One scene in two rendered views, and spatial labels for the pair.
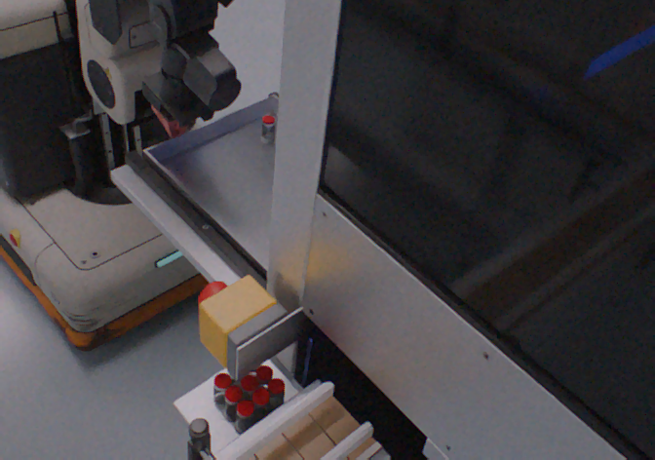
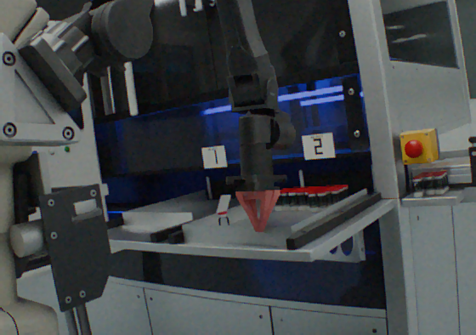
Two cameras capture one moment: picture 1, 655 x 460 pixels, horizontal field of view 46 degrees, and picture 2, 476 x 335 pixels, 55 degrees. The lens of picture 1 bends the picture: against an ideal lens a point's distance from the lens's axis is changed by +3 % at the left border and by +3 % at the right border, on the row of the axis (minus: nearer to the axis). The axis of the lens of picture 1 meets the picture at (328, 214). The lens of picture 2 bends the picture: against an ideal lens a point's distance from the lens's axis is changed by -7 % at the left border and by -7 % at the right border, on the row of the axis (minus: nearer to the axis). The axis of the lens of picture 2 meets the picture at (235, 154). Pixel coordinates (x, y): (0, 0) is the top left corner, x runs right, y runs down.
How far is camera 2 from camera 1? 1.62 m
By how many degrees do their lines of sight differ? 91
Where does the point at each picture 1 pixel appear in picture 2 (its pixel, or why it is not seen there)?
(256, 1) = not seen: outside the picture
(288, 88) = (376, 19)
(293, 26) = not seen: outside the picture
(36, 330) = not seen: outside the picture
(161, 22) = (274, 88)
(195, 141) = (250, 238)
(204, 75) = (283, 121)
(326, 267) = (399, 95)
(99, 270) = not seen: outside the picture
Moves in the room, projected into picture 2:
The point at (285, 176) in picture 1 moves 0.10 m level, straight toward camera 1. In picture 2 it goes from (384, 65) to (421, 60)
